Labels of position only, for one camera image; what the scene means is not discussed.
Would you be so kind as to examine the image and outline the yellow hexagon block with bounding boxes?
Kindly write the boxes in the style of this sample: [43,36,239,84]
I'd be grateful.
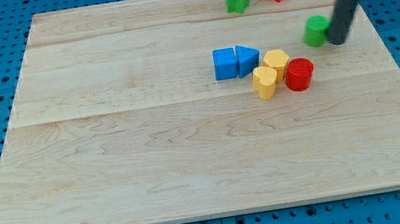
[263,50,290,83]

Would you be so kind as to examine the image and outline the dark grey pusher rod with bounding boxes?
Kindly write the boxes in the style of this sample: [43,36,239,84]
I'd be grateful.
[327,0,359,46]

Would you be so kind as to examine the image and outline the red cylinder block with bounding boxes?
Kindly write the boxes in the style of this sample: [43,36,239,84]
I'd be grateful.
[285,57,314,92]

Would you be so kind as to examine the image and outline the green cylinder block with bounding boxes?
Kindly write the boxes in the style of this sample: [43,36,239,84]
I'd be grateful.
[303,15,331,47]

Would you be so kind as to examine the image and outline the blue triangle block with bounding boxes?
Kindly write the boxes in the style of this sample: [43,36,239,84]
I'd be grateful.
[235,45,260,78]

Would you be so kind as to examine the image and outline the yellow heart block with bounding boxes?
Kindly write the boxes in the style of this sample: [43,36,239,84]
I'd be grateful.
[252,66,277,100]

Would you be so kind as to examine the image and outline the blue cube block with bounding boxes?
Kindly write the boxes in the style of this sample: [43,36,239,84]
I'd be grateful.
[212,48,238,81]

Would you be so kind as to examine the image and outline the wooden board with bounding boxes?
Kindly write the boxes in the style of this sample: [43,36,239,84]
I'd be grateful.
[0,0,400,224]

